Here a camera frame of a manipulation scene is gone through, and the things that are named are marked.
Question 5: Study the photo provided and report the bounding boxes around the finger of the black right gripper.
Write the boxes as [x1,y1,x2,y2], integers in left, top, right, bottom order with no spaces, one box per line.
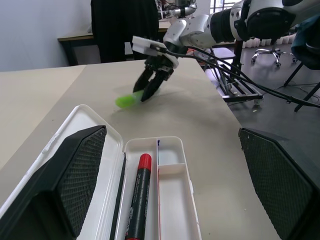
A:
[133,68,155,93]
[140,71,166,103]

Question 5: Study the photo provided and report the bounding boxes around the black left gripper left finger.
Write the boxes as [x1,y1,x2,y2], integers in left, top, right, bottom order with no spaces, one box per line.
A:
[0,125,108,240]

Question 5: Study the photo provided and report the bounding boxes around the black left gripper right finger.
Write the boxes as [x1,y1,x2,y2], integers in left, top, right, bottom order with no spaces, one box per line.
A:
[238,127,320,240]

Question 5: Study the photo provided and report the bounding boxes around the green marker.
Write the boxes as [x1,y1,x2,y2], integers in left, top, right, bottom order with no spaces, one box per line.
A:
[114,90,145,110]

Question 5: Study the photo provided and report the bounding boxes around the black marker with red cap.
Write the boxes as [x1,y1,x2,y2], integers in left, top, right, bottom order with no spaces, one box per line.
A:
[126,153,153,240]

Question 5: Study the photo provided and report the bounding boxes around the white plastic pencil case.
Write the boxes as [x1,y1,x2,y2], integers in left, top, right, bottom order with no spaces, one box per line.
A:
[0,104,203,240]

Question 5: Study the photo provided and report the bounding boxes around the person in black clothes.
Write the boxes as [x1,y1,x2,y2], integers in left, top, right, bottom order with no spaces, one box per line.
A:
[90,0,160,64]

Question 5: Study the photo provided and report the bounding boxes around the black wheeled metal stand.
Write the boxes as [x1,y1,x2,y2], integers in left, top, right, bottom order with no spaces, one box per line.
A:
[199,39,264,106]

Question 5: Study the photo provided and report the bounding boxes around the row of white blocks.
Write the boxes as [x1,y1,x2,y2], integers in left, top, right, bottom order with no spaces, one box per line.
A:
[242,36,297,48]

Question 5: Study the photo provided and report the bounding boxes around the black chair legs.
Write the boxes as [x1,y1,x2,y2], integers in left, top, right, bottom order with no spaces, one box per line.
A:
[283,61,320,113]

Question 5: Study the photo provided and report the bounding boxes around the chrome office chair base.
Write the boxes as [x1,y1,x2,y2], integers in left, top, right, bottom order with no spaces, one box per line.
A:
[250,48,298,68]

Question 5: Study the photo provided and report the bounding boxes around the teal jacket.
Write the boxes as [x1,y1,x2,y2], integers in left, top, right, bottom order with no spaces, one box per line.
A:
[291,13,320,71]

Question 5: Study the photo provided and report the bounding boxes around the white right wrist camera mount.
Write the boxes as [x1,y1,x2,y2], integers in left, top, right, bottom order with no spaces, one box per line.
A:
[131,35,179,69]

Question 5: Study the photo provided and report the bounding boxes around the wooden desk with black frame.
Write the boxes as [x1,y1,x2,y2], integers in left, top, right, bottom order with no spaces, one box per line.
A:
[57,21,171,67]

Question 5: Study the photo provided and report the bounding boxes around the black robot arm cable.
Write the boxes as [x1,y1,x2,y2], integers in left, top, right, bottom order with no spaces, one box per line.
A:
[159,46,320,109]

